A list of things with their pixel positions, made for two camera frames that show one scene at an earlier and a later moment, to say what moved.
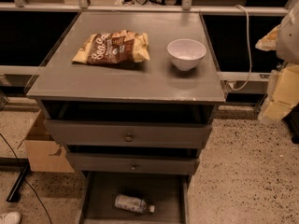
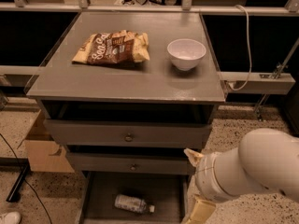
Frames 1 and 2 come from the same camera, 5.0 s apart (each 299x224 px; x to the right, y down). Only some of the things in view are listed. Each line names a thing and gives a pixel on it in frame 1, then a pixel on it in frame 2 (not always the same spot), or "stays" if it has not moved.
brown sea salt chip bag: [114, 48] stays
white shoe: [12, 217] stays
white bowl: [186, 53] stays
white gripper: [290, 39] to [204, 175]
